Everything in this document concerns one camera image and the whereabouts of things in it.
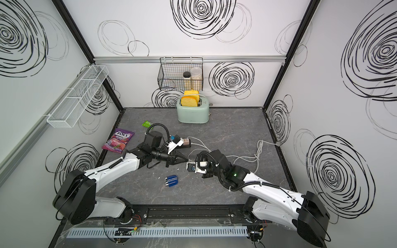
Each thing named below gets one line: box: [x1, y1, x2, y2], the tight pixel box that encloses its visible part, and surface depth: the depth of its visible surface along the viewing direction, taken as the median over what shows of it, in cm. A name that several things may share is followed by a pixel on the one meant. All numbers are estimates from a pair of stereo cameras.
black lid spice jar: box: [182, 71, 192, 91], surface depth 87 cm
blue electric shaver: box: [164, 175, 179, 188], surface depth 84 cm
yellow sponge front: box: [180, 96, 198, 107], surface depth 100 cm
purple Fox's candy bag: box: [101, 128, 135, 154], surface depth 100 cm
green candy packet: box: [141, 120, 155, 130], surface depth 111 cm
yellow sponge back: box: [184, 90, 201, 106], surface depth 103 cm
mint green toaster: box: [176, 96, 212, 124], surface depth 105 cm
